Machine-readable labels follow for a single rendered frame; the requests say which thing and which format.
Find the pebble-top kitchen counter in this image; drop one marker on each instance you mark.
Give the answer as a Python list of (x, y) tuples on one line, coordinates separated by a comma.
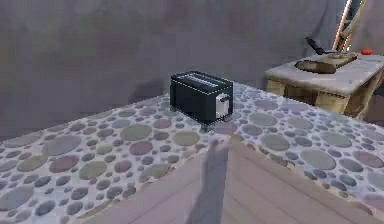
[(100, 156)]

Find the black toaster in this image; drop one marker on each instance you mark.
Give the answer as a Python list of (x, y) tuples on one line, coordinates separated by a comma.
[(196, 96)]

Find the black faucet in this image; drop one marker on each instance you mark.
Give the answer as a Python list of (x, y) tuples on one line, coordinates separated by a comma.
[(316, 46)]

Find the wooden cabinet with sink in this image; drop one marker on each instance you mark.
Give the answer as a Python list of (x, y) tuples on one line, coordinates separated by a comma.
[(333, 83)]

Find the wooden framed window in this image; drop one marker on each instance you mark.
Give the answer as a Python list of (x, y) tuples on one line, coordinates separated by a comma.
[(346, 25)]

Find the red tomato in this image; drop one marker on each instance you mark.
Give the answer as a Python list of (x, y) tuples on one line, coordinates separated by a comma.
[(366, 51)]

